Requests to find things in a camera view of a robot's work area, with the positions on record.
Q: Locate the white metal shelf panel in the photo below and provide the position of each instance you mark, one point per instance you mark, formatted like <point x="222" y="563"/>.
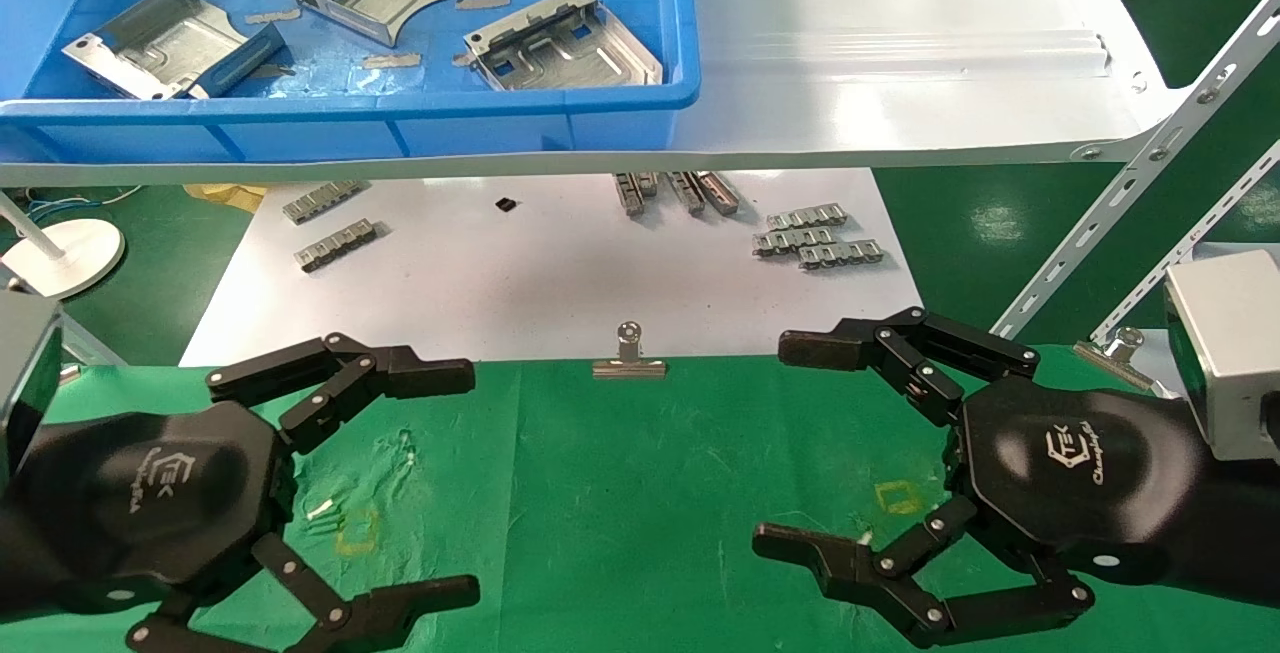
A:
<point x="900" y="43"/>

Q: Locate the small grey metal bracket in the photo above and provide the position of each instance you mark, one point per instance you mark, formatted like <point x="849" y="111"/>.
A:
<point x="338" y="245"/>
<point x="806" y="217"/>
<point x="719" y="192"/>
<point x="322" y="201"/>
<point x="842" y="254"/>
<point x="785" y="241"/>
<point x="687" y="193"/>
<point x="629" y="195"/>
<point x="649" y="183"/>

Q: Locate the green cloth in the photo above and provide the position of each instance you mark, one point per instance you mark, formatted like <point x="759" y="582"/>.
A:
<point x="620" y="503"/>

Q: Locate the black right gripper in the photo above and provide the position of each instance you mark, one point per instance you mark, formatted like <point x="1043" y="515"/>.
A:
<point x="1080" y="473"/>

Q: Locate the white round lamp base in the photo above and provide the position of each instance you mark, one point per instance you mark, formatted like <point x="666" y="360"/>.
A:
<point x="75" y="253"/>

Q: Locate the blue plastic bin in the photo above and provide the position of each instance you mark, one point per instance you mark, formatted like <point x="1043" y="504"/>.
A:
<point x="350" y="123"/>

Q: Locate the white slotted angle bar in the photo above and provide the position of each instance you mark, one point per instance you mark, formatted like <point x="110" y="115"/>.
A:
<point x="95" y="343"/>
<point x="1130" y="183"/>
<point x="1190" y="243"/>

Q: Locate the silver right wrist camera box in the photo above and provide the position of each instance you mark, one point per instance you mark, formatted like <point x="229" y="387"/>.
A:
<point x="1235" y="353"/>

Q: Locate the white sheet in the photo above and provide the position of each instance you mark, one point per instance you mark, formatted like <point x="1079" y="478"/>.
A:
<point x="560" y="283"/>

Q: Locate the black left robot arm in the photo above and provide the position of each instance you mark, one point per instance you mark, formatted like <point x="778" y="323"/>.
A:
<point x="30" y="613"/>

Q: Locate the silver binder clip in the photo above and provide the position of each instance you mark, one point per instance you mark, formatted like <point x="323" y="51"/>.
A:
<point x="629" y="365"/>
<point x="1118" y="358"/>

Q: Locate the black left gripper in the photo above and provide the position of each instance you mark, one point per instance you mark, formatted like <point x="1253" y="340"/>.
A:
<point x="150" y="503"/>

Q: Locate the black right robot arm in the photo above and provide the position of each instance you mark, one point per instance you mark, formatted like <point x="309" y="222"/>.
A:
<point x="1240" y="523"/>

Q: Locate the yellow crumpled tape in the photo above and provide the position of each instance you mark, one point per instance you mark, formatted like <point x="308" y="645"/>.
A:
<point x="225" y="195"/>

